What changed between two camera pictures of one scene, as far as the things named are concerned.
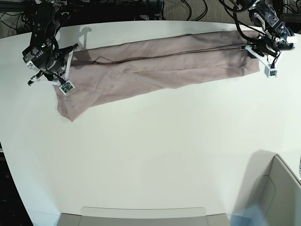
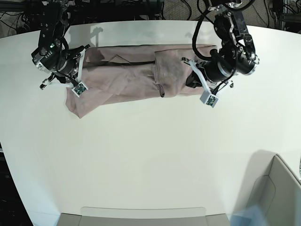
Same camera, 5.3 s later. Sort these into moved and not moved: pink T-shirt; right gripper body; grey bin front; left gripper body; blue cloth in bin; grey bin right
Moved: left gripper body; right gripper body; pink T-shirt
Not moved: grey bin right; blue cloth in bin; grey bin front
